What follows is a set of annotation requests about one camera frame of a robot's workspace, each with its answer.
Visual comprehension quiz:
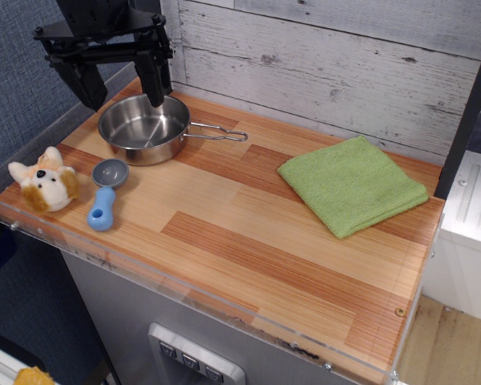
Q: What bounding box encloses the stainless steel pan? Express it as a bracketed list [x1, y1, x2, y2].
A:
[98, 94, 249, 166]

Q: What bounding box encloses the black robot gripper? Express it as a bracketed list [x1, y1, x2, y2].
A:
[32, 1, 173, 111]

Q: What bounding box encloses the white side cabinet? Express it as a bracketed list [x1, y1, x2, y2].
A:
[422, 151, 481, 319]

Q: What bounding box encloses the blue grey toy spoon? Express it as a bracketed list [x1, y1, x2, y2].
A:
[87, 158, 129, 232]

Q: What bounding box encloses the clear acrylic table guard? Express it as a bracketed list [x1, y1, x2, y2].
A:
[0, 59, 446, 385]

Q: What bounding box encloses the yellow object at corner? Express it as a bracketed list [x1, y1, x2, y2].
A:
[13, 367, 55, 385]

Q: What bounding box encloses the plush dog head toy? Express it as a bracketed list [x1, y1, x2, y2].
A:
[8, 147, 79, 213]

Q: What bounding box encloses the grey cabinet with buttons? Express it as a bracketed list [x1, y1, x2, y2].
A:
[63, 253, 388, 384]

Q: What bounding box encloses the green towel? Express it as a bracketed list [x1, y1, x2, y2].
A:
[278, 136, 428, 239]

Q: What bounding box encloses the dark right frame post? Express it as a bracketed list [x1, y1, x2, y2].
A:
[432, 0, 481, 200]

